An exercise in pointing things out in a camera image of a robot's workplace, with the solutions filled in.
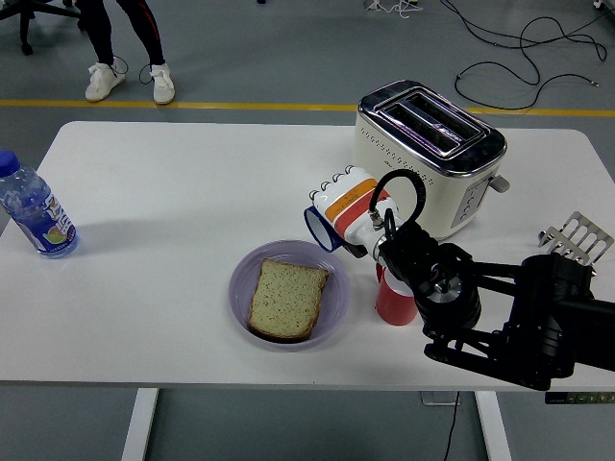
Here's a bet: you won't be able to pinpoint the red enamel cup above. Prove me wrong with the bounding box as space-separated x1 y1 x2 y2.
375 262 419 327

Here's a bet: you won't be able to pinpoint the lilac plate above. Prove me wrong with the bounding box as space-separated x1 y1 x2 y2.
228 239 352 353

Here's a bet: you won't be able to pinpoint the cream chrome toaster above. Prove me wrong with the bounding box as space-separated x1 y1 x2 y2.
350 79 511 243

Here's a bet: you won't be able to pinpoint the person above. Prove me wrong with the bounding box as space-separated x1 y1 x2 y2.
76 0 177 106

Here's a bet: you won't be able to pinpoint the black floor cable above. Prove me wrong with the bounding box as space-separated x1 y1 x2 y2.
439 0 615 63
455 61 601 110

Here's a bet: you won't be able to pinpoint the blue enamel cup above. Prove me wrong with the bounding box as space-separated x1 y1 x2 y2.
303 206 347 254

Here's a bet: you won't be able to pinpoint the bread slice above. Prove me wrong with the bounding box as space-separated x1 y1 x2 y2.
246 257 331 344

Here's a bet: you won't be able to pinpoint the black office chair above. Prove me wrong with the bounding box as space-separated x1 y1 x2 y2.
0 0 86 56

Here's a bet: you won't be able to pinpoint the black desk control panel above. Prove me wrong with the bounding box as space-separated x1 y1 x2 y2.
544 390 615 405

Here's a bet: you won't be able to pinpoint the white floor cables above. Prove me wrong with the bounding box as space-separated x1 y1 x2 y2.
363 0 424 20

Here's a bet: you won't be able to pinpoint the white table leg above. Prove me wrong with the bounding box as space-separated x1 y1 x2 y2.
120 387 160 461
475 391 513 461

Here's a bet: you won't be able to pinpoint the black cable under table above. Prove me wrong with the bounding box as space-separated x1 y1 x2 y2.
441 391 461 461

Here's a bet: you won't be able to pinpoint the clear blue-capped drink bottle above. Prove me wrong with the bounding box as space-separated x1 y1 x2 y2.
0 149 81 260

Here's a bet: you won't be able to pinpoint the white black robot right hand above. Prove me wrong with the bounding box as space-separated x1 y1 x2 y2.
307 164 400 258

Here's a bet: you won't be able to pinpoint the metal toast rack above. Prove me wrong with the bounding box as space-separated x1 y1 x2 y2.
537 210 615 266

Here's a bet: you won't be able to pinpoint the grey box under table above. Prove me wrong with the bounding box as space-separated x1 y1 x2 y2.
421 391 461 407

